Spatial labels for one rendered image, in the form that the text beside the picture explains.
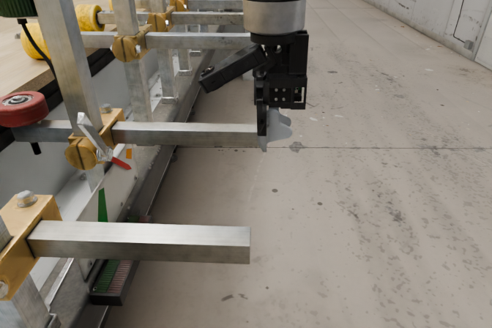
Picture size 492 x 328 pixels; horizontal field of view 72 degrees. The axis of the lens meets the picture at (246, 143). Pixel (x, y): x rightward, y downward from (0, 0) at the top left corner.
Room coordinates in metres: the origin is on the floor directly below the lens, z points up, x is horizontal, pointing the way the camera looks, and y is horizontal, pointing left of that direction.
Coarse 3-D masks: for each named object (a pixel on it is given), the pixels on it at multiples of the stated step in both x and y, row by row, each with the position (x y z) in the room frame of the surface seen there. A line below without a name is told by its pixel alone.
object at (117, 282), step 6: (144, 216) 0.47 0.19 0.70; (138, 222) 0.46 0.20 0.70; (144, 222) 0.46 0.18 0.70; (120, 264) 0.36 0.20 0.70; (126, 264) 0.36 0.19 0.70; (120, 270) 0.35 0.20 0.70; (126, 270) 0.35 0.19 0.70; (114, 276) 0.34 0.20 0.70; (120, 276) 0.34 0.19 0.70; (114, 282) 0.33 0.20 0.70; (120, 282) 0.33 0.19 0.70; (114, 288) 0.32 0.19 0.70; (120, 288) 0.32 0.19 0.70
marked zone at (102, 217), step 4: (100, 192) 0.44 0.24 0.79; (104, 192) 0.45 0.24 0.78; (100, 196) 0.43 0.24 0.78; (104, 196) 0.45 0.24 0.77; (100, 200) 0.43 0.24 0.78; (104, 200) 0.44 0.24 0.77; (100, 204) 0.43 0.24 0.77; (104, 204) 0.44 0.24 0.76; (100, 208) 0.43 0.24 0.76; (104, 208) 0.44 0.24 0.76; (100, 212) 0.42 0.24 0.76; (104, 212) 0.43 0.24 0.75; (100, 216) 0.42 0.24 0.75; (104, 216) 0.43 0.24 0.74; (100, 220) 0.42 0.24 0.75; (104, 220) 0.43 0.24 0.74
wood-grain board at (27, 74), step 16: (80, 0) 1.66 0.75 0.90; (96, 0) 1.66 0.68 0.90; (0, 16) 1.30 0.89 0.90; (0, 32) 1.05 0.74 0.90; (16, 32) 1.05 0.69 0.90; (0, 48) 0.88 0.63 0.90; (16, 48) 0.88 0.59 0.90; (96, 48) 0.96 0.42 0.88; (0, 64) 0.75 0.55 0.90; (16, 64) 0.75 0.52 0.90; (32, 64) 0.75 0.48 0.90; (0, 80) 0.65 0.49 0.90; (16, 80) 0.65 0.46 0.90; (32, 80) 0.66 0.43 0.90; (48, 80) 0.71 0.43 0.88; (0, 96) 0.57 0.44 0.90
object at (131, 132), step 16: (16, 128) 0.53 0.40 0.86; (32, 128) 0.53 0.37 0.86; (48, 128) 0.53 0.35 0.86; (64, 128) 0.53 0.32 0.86; (112, 128) 0.52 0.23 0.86; (128, 128) 0.52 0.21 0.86; (144, 128) 0.52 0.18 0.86; (160, 128) 0.52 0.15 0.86; (176, 128) 0.52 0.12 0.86; (192, 128) 0.52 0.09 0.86; (208, 128) 0.52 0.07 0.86; (224, 128) 0.52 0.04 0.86; (240, 128) 0.52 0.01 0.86; (256, 128) 0.52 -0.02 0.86; (160, 144) 0.52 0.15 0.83; (176, 144) 0.52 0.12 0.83; (192, 144) 0.52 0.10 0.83; (208, 144) 0.51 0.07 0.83; (224, 144) 0.51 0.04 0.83; (240, 144) 0.51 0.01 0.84; (256, 144) 0.51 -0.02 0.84
